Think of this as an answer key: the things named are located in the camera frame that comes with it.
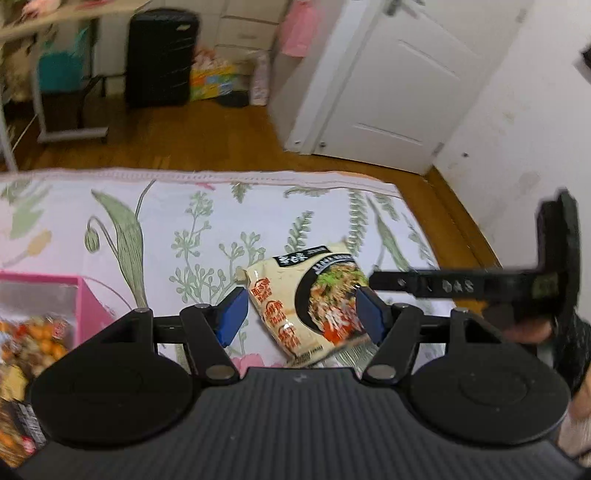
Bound teal bag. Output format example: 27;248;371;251
37;28;89;94

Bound white door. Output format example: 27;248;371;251
270;0;525;176

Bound wooden rolling table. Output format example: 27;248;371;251
0;0;154;145

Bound floral bedsheet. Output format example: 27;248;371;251
0;168;445;370

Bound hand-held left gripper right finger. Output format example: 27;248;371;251
355;285;505;387

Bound person's right hand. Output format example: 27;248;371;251
501;318;559;346

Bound black suitcase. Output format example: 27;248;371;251
126;8;202;110

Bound beige noodle packet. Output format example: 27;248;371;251
237;244;385;368

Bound white drawer cabinet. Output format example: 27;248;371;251
216;0;293;52

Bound pink hanging bag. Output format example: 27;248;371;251
281;0;322;57

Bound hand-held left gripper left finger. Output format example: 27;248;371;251
99;286;251;385

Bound pink storage box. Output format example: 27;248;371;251
0;271;117;462

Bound black cracker packet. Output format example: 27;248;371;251
0;398;48;468

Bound pink patterned bag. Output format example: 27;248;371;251
249;51;272;107

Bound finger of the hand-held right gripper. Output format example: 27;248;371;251
368;270;540;301

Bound clear bag of orange nuts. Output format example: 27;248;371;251
0;313;71;366

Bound colourful yellow carton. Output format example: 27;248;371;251
189;48;239;102

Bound dark slippers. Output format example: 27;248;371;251
219;90;251;110

